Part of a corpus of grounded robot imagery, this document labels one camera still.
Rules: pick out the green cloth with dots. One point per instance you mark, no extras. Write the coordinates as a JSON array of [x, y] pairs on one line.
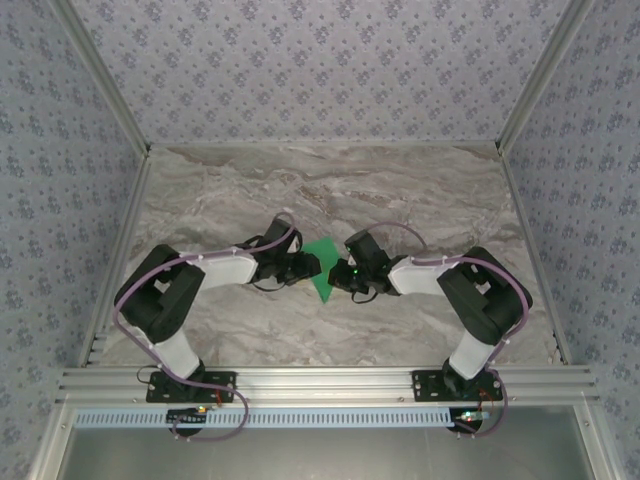
[[324, 291]]

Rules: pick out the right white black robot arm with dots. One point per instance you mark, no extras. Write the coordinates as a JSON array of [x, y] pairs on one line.
[[417, 275]]

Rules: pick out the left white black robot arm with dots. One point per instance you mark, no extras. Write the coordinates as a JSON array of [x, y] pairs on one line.
[[225, 267]]

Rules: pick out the aluminium cross beam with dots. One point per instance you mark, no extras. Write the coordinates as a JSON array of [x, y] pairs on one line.
[[320, 382]]

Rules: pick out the right small circuit board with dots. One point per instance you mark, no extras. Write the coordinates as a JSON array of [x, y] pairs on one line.
[[467, 416]]

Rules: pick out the small circuit board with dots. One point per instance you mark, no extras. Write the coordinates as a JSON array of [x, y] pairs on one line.
[[467, 416], [187, 415]]

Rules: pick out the left small circuit board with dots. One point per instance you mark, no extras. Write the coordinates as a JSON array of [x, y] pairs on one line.
[[187, 415]]

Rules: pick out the aluminium back rail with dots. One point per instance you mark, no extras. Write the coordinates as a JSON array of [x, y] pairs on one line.
[[320, 144]]

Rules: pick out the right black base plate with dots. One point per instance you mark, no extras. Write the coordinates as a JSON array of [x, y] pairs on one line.
[[425, 387]]

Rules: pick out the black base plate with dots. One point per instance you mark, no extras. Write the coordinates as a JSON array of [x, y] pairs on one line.
[[425, 387], [220, 387]]

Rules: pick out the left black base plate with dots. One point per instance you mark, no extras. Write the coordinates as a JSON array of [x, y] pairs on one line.
[[220, 387]]

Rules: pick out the left aluminium side rail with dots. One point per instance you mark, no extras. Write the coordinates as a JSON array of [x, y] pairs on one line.
[[126, 225]]

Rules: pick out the aluminium side rail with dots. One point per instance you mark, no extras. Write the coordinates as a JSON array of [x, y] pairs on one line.
[[525, 225], [126, 225]]

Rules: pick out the right aluminium side rail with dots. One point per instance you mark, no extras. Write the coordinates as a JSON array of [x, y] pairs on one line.
[[525, 225]]

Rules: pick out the left aluminium corner post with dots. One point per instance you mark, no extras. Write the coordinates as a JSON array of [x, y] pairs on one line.
[[105, 75]]

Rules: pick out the aluminium corner post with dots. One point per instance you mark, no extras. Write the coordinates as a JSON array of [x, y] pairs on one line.
[[540, 75], [105, 75]]

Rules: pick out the right aluminium corner post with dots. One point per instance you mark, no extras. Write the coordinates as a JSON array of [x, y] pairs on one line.
[[540, 75]]

